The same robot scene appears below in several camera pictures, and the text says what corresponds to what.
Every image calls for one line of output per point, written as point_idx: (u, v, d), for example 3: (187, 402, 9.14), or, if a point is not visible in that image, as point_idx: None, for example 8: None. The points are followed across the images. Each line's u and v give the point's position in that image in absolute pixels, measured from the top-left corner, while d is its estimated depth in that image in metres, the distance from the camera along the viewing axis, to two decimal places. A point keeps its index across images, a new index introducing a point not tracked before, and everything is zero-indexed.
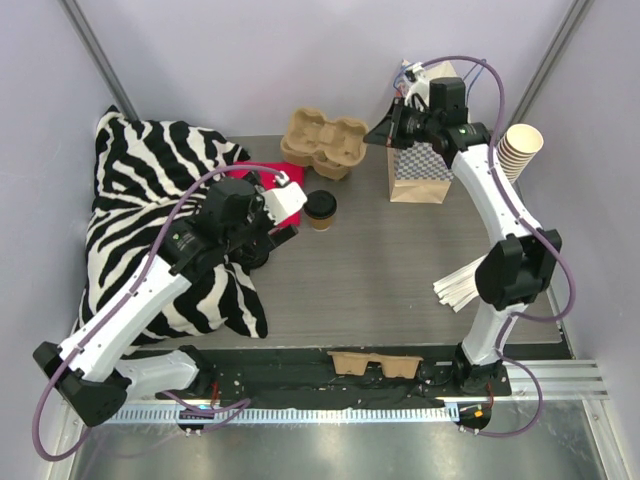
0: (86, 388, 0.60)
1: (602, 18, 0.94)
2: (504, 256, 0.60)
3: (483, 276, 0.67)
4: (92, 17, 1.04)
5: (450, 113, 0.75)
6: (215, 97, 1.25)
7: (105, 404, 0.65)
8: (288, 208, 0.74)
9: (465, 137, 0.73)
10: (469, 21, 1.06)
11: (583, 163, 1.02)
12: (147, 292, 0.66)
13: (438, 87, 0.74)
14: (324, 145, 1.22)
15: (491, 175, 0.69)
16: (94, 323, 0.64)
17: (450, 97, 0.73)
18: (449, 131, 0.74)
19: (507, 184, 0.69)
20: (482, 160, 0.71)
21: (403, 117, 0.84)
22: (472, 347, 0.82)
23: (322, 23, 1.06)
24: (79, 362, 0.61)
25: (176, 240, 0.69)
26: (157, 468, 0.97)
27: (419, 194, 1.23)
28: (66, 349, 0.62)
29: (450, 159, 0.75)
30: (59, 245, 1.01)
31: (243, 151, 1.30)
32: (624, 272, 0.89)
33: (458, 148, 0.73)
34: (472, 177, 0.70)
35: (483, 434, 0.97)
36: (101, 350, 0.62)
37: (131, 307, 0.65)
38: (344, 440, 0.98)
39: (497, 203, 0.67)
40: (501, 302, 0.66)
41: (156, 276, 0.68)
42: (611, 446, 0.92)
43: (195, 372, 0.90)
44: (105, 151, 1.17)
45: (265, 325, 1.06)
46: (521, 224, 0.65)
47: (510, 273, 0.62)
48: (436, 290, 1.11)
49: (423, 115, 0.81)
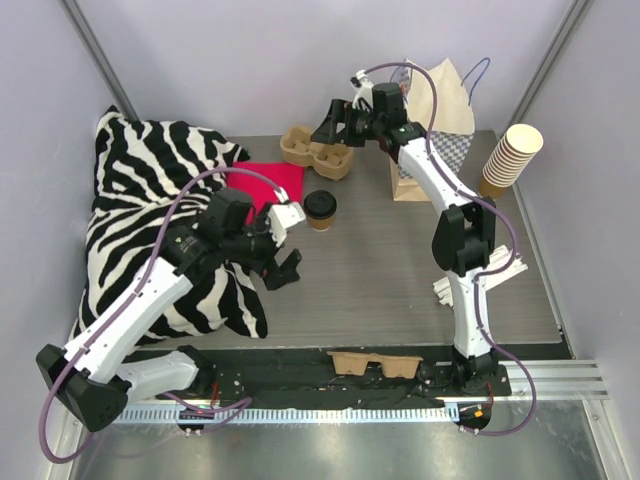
0: (92, 388, 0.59)
1: (602, 18, 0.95)
2: (450, 224, 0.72)
3: (438, 247, 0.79)
4: (92, 16, 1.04)
5: (392, 115, 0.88)
6: (216, 98, 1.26)
7: (108, 408, 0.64)
8: (284, 223, 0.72)
9: (406, 135, 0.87)
10: (470, 21, 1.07)
11: (582, 163, 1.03)
12: (152, 292, 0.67)
13: (379, 95, 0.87)
14: (313, 152, 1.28)
15: (431, 161, 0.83)
16: (98, 324, 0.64)
17: (390, 101, 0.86)
18: (391, 130, 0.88)
19: (444, 166, 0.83)
20: (421, 149, 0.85)
21: (353, 119, 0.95)
22: (462, 338, 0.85)
23: (323, 23, 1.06)
24: (84, 362, 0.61)
25: (180, 243, 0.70)
26: (156, 469, 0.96)
27: (420, 193, 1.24)
28: (72, 350, 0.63)
29: (396, 155, 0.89)
30: (59, 245, 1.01)
31: (243, 151, 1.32)
32: (624, 273, 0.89)
33: (400, 144, 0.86)
34: (414, 164, 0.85)
35: (483, 434, 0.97)
36: (107, 350, 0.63)
37: (135, 307, 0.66)
38: (345, 440, 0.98)
39: (440, 184, 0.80)
40: (460, 268, 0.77)
41: (160, 277, 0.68)
42: (611, 446, 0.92)
43: (195, 371, 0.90)
44: (105, 151, 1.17)
45: (264, 325, 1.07)
46: (460, 195, 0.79)
47: (458, 238, 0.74)
48: (436, 290, 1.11)
49: (370, 117, 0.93)
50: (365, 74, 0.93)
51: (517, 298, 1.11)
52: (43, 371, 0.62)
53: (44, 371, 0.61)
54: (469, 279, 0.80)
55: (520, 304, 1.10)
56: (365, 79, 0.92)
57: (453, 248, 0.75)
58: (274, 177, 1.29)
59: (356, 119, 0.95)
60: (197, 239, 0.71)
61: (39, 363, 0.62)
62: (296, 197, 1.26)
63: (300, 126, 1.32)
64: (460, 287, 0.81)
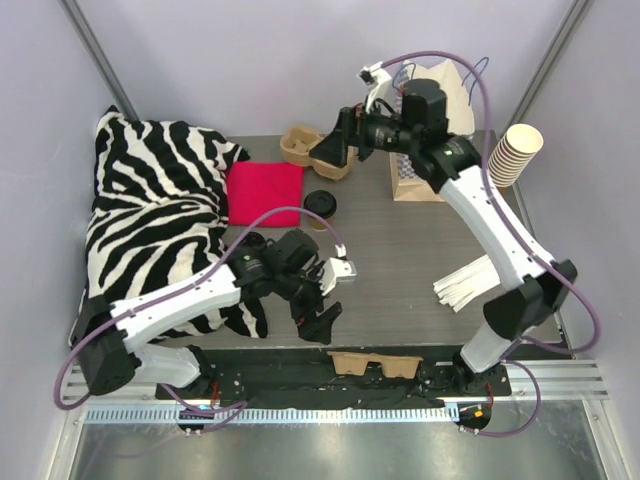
0: (121, 351, 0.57)
1: (602, 18, 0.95)
2: (525, 302, 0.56)
3: (495, 312, 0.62)
4: (92, 17, 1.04)
5: (433, 127, 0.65)
6: (216, 98, 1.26)
7: (115, 378, 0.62)
8: (336, 272, 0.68)
9: (453, 159, 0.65)
10: (470, 21, 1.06)
11: (583, 163, 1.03)
12: (208, 292, 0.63)
13: (415, 99, 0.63)
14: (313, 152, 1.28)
15: (491, 204, 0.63)
16: (152, 296, 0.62)
17: (432, 110, 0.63)
18: (434, 153, 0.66)
19: (508, 211, 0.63)
20: (477, 187, 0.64)
21: (370, 128, 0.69)
22: (474, 356, 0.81)
23: (323, 24, 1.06)
24: (126, 324, 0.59)
25: (246, 259, 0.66)
26: (157, 469, 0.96)
27: (421, 193, 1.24)
28: (119, 308, 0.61)
29: (437, 186, 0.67)
30: (59, 245, 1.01)
31: (243, 151, 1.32)
32: (624, 273, 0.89)
33: (448, 176, 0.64)
34: (467, 207, 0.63)
35: (483, 434, 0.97)
36: (151, 322, 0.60)
37: (188, 296, 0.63)
38: (344, 440, 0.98)
39: (506, 240, 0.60)
40: (515, 334, 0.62)
41: (220, 280, 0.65)
42: (611, 447, 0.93)
43: (195, 375, 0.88)
44: (105, 151, 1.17)
45: (264, 325, 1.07)
46: (535, 261, 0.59)
47: (528, 313, 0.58)
48: (436, 290, 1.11)
49: (395, 125, 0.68)
50: (380, 67, 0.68)
51: None
52: (85, 314, 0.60)
53: (87, 315, 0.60)
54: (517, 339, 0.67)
55: None
56: (381, 72, 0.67)
57: (517, 321, 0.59)
58: (274, 177, 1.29)
59: (376, 125, 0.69)
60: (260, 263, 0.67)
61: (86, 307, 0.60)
62: (296, 197, 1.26)
63: (301, 126, 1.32)
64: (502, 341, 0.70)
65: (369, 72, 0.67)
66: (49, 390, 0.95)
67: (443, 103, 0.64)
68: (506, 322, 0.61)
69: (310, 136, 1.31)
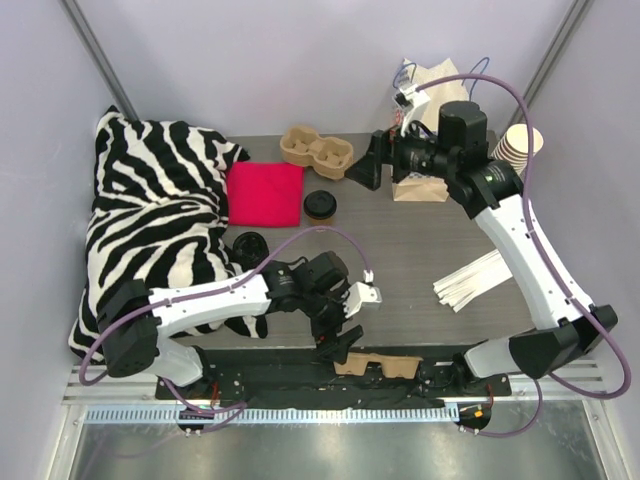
0: (151, 340, 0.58)
1: (602, 19, 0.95)
2: (559, 347, 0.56)
3: (525, 350, 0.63)
4: (93, 17, 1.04)
5: (470, 150, 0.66)
6: (216, 98, 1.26)
7: (134, 365, 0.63)
8: (362, 297, 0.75)
9: (493, 186, 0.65)
10: (471, 22, 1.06)
11: (583, 164, 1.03)
12: (242, 298, 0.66)
13: (456, 121, 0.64)
14: (313, 152, 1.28)
15: (531, 238, 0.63)
16: (189, 291, 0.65)
17: (469, 132, 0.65)
18: (474, 178, 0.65)
19: (548, 247, 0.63)
20: (517, 217, 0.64)
21: (405, 149, 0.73)
22: (476, 359, 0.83)
23: (323, 24, 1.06)
24: (162, 312, 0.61)
25: (281, 274, 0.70)
26: (157, 469, 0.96)
27: (423, 193, 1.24)
28: (157, 295, 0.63)
29: (474, 211, 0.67)
30: (59, 245, 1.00)
31: (243, 151, 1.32)
32: (624, 273, 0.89)
33: (486, 202, 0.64)
34: (506, 238, 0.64)
35: (483, 434, 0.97)
36: (185, 315, 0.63)
37: (223, 298, 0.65)
38: (345, 440, 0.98)
39: (544, 278, 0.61)
40: (541, 373, 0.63)
41: (254, 289, 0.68)
42: (611, 446, 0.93)
43: (199, 375, 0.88)
44: (105, 151, 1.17)
45: (264, 326, 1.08)
46: (573, 303, 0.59)
47: (559, 357, 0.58)
48: (436, 290, 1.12)
49: (430, 149, 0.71)
50: (416, 91, 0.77)
51: (517, 297, 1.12)
52: (122, 294, 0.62)
53: (125, 294, 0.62)
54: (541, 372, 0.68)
55: (519, 304, 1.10)
56: (416, 95, 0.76)
57: (546, 363, 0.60)
58: (274, 177, 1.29)
59: (409, 145, 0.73)
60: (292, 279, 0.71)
61: (126, 285, 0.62)
62: (296, 197, 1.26)
63: (301, 126, 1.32)
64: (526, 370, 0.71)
65: (404, 95, 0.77)
66: (49, 390, 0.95)
67: (483, 127, 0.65)
68: (537, 364, 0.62)
69: (310, 135, 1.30)
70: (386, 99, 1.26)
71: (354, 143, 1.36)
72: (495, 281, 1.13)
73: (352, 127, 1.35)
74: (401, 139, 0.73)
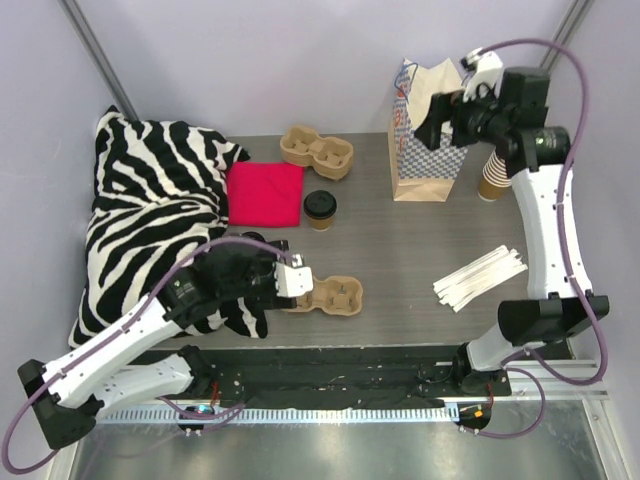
0: (57, 412, 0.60)
1: (603, 18, 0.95)
2: (539, 314, 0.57)
3: (513, 312, 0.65)
4: (93, 18, 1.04)
5: (526, 110, 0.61)
6: (217, 98, 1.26)
7: (72, 430, 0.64)
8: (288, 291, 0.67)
9: (541, 149, 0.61)
10: (472, 22, 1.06)
11: (584, 164, 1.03)
12: (138, 333, 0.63)
13: (515, 77, 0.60)
14: (313, 152, 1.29)
15: (556, 211, 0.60)
16: (82, 350, 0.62)
17: (528, 90, 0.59)
18: (525, 136, 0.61)
19: (571, 226, 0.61)
20: (551, 187, 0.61)
21: (464, 112, 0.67)
22: (476, 348, 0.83)
23: (323, 23, 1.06)
24: (58, 387, 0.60)
25: (177, 286, 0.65)
26: (157, 469, 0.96)
27: (422, 193, 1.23)
28: (51, 370, 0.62)
29: (514, 169, 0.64)
30: (60, 246, 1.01)
31: (243, 151, 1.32)
32: (627, 273, 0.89)
33: (527, 166, 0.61)
34: (532, 204, 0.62)
35: (483, 434, 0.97)
36: (82, 379, 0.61)
37: (118, 344, 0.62)
38: (345, 440, 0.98)
39: (551, 251, 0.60)
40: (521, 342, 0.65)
41: (151, 317, 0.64)
42: (611, 446, 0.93)
43: (189, 379, 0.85)
44: (105, 151, 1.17)
45: (264, 326, 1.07)
46: (570, 282, 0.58)
47: (536, 328, 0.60)
48: (436, 290, 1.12)
49: (489, 110, 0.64)
50: None
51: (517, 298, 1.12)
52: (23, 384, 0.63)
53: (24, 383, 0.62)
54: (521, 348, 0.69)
55: None
56: None
57: (525, 329, 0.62)
58: (274, 177, 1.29)
59: (468, 111, 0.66)
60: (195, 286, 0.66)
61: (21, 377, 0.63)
62: (296, 197, 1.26)
63: (301, 126, 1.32)
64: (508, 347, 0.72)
65: None
66: None
67: (546, 87, 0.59)
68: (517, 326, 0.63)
69: (311, 136, 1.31)
70: (386, 99, 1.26)
71: (355, 143, 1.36)
72: (495, 281, 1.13)
73: (352, 127, 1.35)
74: (462, 104, 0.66)
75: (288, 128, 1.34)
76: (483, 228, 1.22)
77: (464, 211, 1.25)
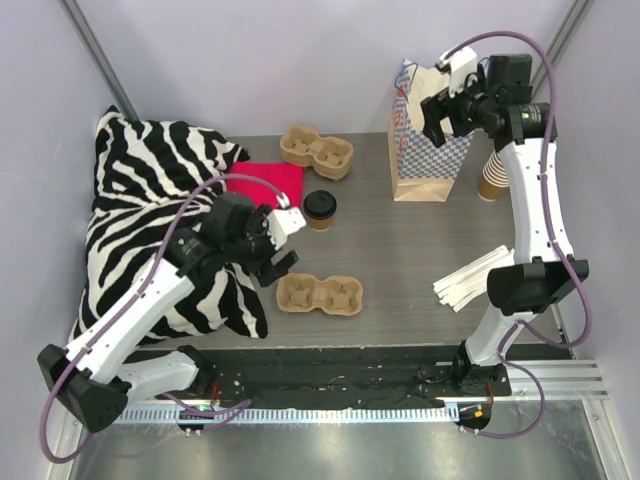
0: (93, 387, 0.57)
1: (604, 18, 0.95)
2: (523, 278, 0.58)
3: (499, 279, 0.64)
4: (93, 18, 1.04)
5: (511, 90, 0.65)
6: (216, 98, 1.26)
7: (107, 409, 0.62)
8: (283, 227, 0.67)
9: (526, 123, 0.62)
10: (472, 21, 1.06)
11: (584, 163, 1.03)
12: (155, 294, 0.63)
13: (497, 59, 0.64)
14: (313, 152, 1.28)
15: (540, 181, 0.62)
16: (101, 323, 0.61)
17: (510, 69, 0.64)
18: (510, 110, 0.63)
19: (556, 195, 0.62)
20: (535, 158, 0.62)
21: (453, 104, 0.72)
22: (475, 345, 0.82)
23: (323, 23, 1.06)
24: (86, 362, 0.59)
25: (181, 244, 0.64)
26: (157, 469, 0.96)
27: (422, 194, 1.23)
28: (73, 349, 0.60)
29: (501, 144, 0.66)
30: (60, 246, 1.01)
31: (243, 151, 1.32)
32: (628, 272, 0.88)
33: (513, 137, 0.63)
34: (518, 176, 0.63)
35: (483, 434, 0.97)
36: (110, 349, 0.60)
37: (138, 308, 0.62)
38: (345, 440, 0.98)
39: (535, 218, 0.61)
40: (508, 310, 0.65)
41: (164, 277, 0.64)
42: (611, 446, 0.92)
43: (195, 371, 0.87)
44: (106, 151, 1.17)
45: (265, 326, 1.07)
46: (554, 248, 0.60)
47: (522, 292, 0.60)
48: (436, 290, 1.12)
49: (477, 96, 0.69)
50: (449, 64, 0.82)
51: None
52: (43, 371, 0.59)
53: (46, 371, 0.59)
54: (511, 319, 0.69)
55: None
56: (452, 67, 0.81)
57: (511, 294, 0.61)
58: (274, 177, 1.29)
59: (459, 102, 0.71)
60: (200, 241, 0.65)
61: (40, 365, 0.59)
62: (296, 197, 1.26)
63: (301, 126, 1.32)
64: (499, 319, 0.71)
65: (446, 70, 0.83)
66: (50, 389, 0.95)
67: (528, 68, 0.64)
68: (503, 293, 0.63)
69: (311, 136, 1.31)
70: (386, 99, 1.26)
71: (355, 143, 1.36)
72: None
73: (352, 127, 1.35)
74: (449, 98, 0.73)
75: (288, 128, 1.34)
76: (483, 228, 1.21)
77: (464, 211, 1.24)
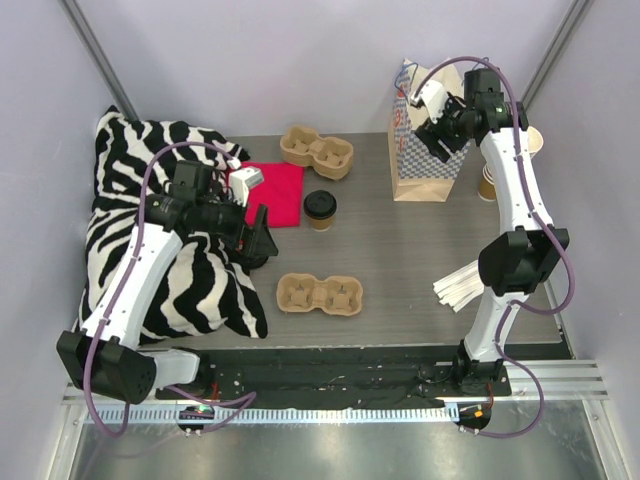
0: (127, 350, 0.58)
1: (604, 18, 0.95)
2: (508, 246, 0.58)
3: (490, 255, 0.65)
4: (93, 18, 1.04)
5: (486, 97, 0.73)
6: (217, 98, 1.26)
7: (142, 375, 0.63)
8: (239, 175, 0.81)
9: (501, 116, 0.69)
10: (472, 21, 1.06)
11: (584, 163, 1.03)
12: (151, 252, 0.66)
13: (471, 75, 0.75)
14: (313, 152, 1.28)
15: (517, 161, 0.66)
16: (111, 294, 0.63)
17: (483, 80, 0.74)
18: (484, 107, 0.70)
19: (532, 172, 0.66)
20: (509, 144, 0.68)
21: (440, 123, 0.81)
22: (472, 341, 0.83)
23: (323, 23, 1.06)
24: (110, 331, 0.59)
25: (157, 206, 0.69)
26: (157, 469, 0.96)
27: (422, 194, 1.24)
28: (90, 326, 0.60)
29: (480, 137, 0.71)
30: (60, 246, 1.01)
31: (243, 151, 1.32)
32: (627, 273, 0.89)
33: (490, 127, 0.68)
34: (497, 160, 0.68)
35: (483, 434, 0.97)
36: (127, 314, 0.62)
37: (139, 272, 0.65)
38: (345, 440, 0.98)
39: (514, 192, 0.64)
40: (499, 288, 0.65)
41: (152, 237, 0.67)
42: (611, 447, 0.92)
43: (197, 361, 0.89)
44: (106, 151, 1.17)
45: (264, 326, 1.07)
46: (534, 218, 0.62)
47: (510, 263, 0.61)
48: (436, 290, 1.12)
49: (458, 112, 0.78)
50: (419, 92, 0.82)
51: None
52: (67, 357, 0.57)
53: (70, 356, 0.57)
54: (504, 300, 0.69)
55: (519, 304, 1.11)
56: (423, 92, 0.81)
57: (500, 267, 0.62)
58: (274, 176, 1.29)
59: (444, 123, 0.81)
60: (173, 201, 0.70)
61: (61, 353, 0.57)
62: (296, 197, 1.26)
63: (301, 126, 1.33)
64: (492, 303, 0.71)
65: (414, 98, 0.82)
66: (50, 389, 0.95)
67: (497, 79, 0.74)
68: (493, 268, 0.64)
69: (311, 136, 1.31)
70: (386, 99, 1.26)
71: (355, 143, 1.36)
72: None
73: (352, 127, 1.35)
74: (434, 123, 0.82)
75: (288, 128, 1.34)
76: (483, 228, 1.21)
77: (464, 211, 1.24)
